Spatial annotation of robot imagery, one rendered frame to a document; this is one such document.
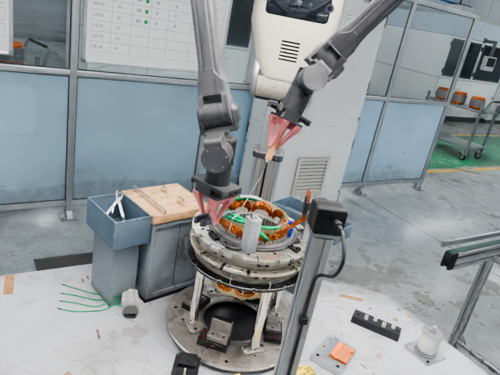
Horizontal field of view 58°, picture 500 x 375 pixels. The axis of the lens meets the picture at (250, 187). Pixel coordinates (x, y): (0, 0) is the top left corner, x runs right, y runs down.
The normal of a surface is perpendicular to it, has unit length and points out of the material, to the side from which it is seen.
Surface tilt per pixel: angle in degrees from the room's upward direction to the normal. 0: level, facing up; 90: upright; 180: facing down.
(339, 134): 90
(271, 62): 90
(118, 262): 90
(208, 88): 72
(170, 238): 90
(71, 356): 0
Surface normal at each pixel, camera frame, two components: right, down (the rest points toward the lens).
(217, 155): -0.11, 0.33
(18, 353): 0.18, -0.91
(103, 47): 0.51, 0.39
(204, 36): -0.14, 0.02
